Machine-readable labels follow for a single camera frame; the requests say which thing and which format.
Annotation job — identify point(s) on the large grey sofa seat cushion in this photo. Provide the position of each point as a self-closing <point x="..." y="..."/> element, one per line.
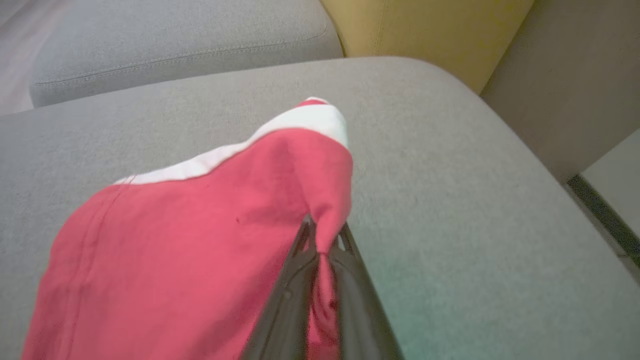
<point x="450" y="175"/>

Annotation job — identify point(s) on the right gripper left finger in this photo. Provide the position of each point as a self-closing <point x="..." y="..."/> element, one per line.
<point x="287" y="310"/>

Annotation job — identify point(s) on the red shorts with white stripe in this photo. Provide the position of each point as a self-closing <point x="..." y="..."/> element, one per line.
<point x="190" y="250"/>

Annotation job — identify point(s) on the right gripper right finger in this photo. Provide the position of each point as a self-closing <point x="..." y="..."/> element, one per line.
<point x="360" y="310"/>

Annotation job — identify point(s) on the small grey sofa cushion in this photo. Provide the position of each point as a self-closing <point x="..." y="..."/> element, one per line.
<point x="175" y="35"/>

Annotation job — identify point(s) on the yellow sofa backrest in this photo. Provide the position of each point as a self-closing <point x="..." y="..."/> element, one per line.
<point x="440" y="30"/>

